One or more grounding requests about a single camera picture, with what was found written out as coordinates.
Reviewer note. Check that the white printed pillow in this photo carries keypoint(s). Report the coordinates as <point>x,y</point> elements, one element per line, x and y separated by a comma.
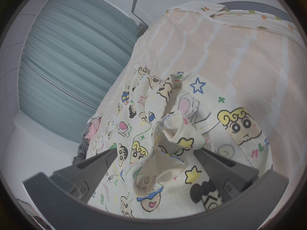
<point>239,15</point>

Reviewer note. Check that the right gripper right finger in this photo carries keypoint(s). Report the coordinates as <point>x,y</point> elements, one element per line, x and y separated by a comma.
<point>230,178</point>

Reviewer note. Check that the blue-green curtain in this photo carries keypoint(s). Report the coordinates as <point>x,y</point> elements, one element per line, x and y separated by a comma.
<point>48,99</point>
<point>79,44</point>

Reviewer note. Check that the bed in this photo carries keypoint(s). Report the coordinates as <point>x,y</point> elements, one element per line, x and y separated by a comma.
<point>251,68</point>

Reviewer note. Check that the grey bedside table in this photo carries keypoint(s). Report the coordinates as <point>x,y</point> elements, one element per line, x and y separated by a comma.
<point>142,29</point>

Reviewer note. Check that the white printed pyjama top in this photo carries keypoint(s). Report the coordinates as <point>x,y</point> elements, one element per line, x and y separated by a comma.
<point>215,99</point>

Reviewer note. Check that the pile of clothes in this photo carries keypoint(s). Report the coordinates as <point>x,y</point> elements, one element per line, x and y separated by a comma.
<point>82,147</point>

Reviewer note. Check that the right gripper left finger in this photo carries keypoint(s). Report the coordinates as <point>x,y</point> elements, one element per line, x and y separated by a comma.
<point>84,176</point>

